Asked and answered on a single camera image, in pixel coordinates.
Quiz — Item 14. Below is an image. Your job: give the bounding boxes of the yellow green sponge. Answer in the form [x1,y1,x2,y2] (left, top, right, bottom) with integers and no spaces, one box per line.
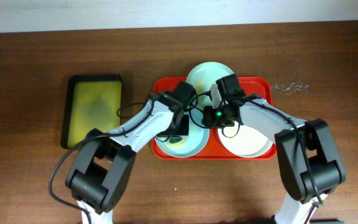
[169,136,183,144]

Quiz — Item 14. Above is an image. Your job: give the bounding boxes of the red plastic tray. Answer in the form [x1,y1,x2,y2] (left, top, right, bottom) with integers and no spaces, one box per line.
[152,77,277,161]

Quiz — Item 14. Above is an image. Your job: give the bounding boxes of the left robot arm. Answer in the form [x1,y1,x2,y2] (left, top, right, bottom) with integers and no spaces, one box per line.
[65,91,195,223]

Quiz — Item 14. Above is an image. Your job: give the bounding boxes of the light blue plate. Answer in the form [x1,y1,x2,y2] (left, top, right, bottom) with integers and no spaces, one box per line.
[154,112,209,158]

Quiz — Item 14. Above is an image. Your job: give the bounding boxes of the mint green plate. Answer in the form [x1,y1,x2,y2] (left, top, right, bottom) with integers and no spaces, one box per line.
[186,62,234,110]

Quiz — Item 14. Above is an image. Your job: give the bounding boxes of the white plate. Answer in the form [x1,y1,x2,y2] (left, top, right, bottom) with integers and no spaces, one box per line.
[218,122,273,158]

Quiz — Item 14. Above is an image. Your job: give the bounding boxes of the black tray with yellow liquid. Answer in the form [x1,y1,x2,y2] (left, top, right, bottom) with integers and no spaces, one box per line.
[60,73,122,149]

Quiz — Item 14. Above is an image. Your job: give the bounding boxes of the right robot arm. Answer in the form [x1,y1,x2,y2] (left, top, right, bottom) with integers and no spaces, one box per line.
[202,91,346,223]

